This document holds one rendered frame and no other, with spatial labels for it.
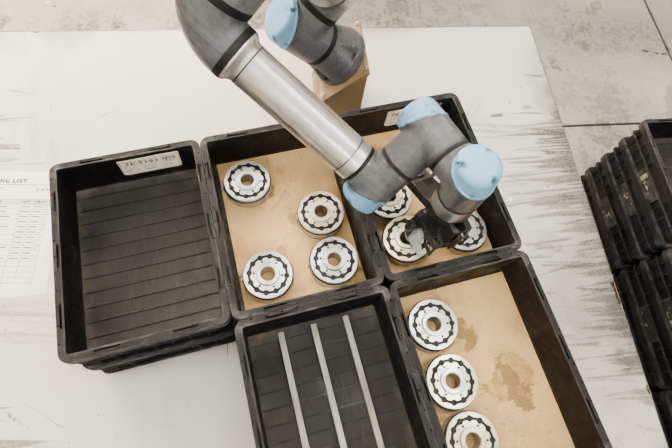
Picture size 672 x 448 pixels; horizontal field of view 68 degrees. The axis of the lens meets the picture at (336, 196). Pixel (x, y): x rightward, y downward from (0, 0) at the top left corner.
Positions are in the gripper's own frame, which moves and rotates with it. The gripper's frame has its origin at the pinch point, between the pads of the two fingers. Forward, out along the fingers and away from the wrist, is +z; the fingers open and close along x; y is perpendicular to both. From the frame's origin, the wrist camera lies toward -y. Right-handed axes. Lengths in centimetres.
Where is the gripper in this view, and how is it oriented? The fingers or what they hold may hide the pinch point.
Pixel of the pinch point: (419, 233)
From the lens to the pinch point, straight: 108.6
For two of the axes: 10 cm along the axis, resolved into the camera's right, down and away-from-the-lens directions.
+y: 3.3, 8.7, -3.6
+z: -0.9, 4.1, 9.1
